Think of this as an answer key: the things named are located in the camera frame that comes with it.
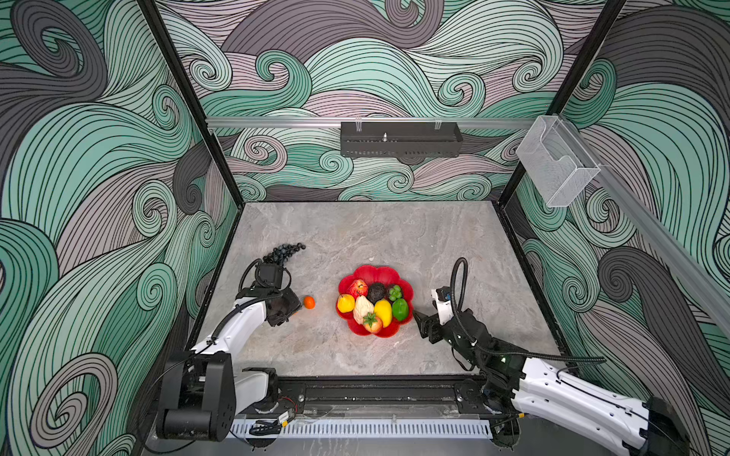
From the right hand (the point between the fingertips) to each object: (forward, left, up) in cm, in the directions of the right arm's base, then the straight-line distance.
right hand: (423, 309), depth 79 cm
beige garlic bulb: (+2, +17, -4) cm, 18 cm away
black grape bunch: (+22, +46, -5) cm, 51 cm away
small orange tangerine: (+5, +35, -8) cm, 36 cm away
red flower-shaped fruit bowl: (+15, +9, -8) cm, 20 cm away
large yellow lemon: (+1, +11, -5) cm, 12 cm away
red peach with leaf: (-4, +15, -1) cm, 15 cm away
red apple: (+8, +19, -4) cm, 21 cm away
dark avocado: (+8, +13, -5) cm, 16 cm away
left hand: (+4, +38, -7) cm, 39 cm away
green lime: (+2, +6, -4) cm, 7 cm away
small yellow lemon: (+3, +22, -3) cm, 23 cm away
